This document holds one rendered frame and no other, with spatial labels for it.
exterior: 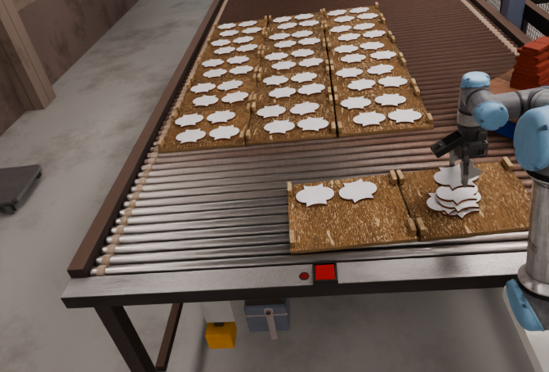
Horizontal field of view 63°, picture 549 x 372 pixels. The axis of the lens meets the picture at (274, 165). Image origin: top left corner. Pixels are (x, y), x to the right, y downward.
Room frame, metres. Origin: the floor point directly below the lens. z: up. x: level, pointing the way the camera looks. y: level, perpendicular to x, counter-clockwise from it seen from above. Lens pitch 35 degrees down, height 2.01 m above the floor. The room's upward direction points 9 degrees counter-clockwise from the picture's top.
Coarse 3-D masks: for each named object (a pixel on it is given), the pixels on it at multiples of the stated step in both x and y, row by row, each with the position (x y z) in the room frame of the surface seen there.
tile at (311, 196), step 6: (306, 186) 1.34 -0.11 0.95; (312, 186) 1.34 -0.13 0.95; (318, 186) 1.33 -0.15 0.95; (300, 192) 1.31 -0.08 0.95; (306, 192) 1.31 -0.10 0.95; (312, 192) 1.30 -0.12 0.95; (318, 192) 1.30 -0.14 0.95; (324, 192) 1.29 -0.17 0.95; (330, 192) 1.29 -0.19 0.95; (300, 198) 1.28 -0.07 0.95; (306, 198) 1.28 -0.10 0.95; (312, 198) 1.27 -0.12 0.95; (318, 198) 1.26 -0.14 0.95; (324, 198) 1.26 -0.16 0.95; (330, 198) 1.25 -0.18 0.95; (306, 204) 1.25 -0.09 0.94; (312, 204) 1.24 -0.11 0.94; (318, 204) 1.24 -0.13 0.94; (324, 204) 1.23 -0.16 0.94
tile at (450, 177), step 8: (440, 168) 1.18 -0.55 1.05; (448, 168) 1.18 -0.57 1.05; (456, 168) 1.17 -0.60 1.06; (440, 176) 1.14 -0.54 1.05; (448, 176) 1.14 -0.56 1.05; (456, 176) 1.13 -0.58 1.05; (440, 184) 1.11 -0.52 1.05; (448, 184) 1.10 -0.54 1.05; (456, 184) 1.09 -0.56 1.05; (472, 184) 1.08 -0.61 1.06
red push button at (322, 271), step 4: (332, 264) 0.96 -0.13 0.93; (316, 268) 0.95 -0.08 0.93; (320, 268) 0.95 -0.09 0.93; (324, 268) 0.95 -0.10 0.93; (328, 268) 0.94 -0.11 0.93; (332, 268) 0.94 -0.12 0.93; (316, 272) 0.94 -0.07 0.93; (320, 272) 0.93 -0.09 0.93; (324, 272) 0.93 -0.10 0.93; (328, 272) 0.93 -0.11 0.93; (332, 272) 0.93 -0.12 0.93; (316, 276) 0.92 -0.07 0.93; (320, 276) 0.92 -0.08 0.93; (324, 276) 0.92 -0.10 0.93; (328, 276) 0.91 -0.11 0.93; (332, 276) 0.91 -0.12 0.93
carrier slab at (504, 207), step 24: (480, 168) 1.29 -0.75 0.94; (504, 168) 1.27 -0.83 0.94; (408, 192) 1.22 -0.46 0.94; (432, 192) 1.20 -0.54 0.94; (480, 192) 1.16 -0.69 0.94; (504, 192) 1.14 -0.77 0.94; (528, 192) 1.12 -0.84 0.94; (432, 216) 1.09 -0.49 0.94; (480, 216) 1.05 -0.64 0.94; (504, 216) 1.03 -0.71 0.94; (528, 216) 1.02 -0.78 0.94
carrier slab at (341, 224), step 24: (336, 192) 1.29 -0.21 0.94; (384, 192) 1.25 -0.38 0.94; (288, 216) 1.21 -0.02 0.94; (312, 216) 1.18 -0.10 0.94; (336, 216) 1.16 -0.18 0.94; (360, 216) 1.14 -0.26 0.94; (384, 216) 1.13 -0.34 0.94; (408, 216) 1.11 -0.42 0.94; (312, 240) 1.07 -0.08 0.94; (336, 240) 1.05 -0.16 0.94; (360, 240) 1.03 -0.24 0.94; (384, 240) 1.01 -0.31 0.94; (408, 240) 1.00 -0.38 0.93
